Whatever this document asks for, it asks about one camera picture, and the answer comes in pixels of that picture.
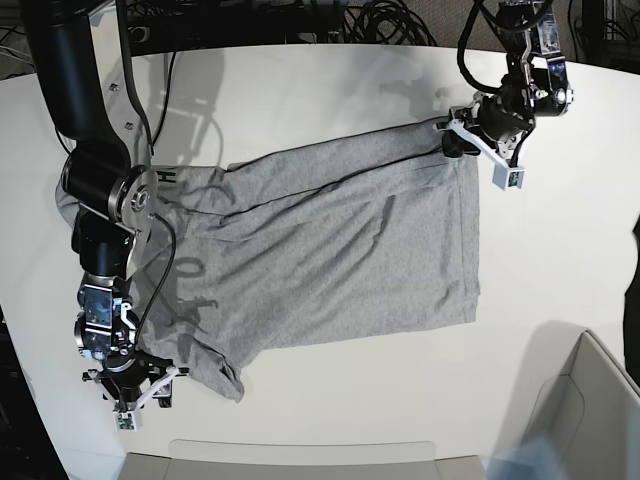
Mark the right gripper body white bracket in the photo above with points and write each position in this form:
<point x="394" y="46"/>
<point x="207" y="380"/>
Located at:
<point x="130" y="382"/>

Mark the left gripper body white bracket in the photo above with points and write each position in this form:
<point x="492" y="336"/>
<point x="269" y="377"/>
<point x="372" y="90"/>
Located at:
<point x="497" y="124"/>

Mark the grey T-shirt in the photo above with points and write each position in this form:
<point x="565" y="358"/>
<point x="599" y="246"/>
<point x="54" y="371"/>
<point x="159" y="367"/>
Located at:
<point x="368" y="235"/>

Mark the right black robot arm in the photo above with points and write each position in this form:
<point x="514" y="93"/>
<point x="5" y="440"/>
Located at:
<point x="116" y="207"/>

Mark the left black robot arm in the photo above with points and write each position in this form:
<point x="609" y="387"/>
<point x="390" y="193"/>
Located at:
<point x="528" y="32"/>

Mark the grey tray bottom edge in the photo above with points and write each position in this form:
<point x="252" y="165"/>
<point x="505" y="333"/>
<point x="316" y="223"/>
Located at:
<point x="190" y="459"/>

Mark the grey bin right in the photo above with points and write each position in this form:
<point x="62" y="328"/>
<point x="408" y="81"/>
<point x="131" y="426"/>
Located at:
<point x="591" y="415"/>

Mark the blue object bottom right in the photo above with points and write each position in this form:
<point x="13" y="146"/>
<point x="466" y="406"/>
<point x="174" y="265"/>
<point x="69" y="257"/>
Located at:
<point x="534" y="459"/>

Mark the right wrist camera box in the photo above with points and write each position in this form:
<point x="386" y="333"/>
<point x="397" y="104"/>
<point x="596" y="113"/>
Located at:
<point x="128" y="420"/>

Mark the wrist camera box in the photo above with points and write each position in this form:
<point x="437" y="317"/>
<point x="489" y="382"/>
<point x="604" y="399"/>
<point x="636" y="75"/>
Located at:
<point x="128" y="420"/>
<point x="506" y="177"/>

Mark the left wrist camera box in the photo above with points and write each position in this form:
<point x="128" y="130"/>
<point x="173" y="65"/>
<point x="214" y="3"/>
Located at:
<point x="506" y="177"/>

